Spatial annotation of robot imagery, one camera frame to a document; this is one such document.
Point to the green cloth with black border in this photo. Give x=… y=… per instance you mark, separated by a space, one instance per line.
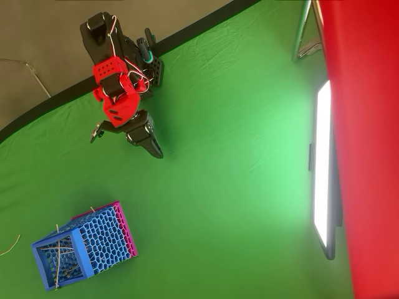
x=218 y=124

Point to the blue and magenta lattice basket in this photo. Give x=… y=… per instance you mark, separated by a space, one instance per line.
x=103 y=240

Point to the bright white light panel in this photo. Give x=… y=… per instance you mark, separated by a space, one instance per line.
x=321 y=162

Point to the large red blurred object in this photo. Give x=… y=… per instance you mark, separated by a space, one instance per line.
x=368 y=140

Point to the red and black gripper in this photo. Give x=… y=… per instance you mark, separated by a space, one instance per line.
x=141 y=132

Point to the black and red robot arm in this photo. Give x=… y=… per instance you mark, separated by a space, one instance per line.
x=97 y=36

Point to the small wrist camera on mount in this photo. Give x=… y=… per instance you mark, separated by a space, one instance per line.
x=96 y=132

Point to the metal stand frame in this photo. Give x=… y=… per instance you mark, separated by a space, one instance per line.
x=300 y=34

